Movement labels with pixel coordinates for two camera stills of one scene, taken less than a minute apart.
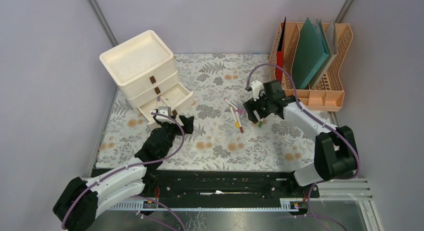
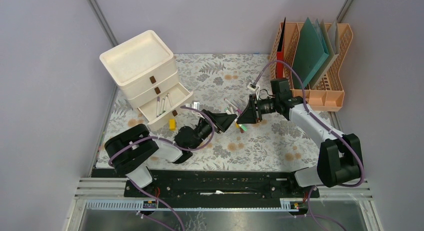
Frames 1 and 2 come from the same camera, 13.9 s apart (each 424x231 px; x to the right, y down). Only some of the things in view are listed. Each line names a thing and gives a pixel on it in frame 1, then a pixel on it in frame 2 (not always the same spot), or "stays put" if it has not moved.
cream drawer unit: [145, 70] stays put
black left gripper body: [172, 129] -> [204, 128]
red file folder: [280, 54] stays put
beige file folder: [330, 35] stays put
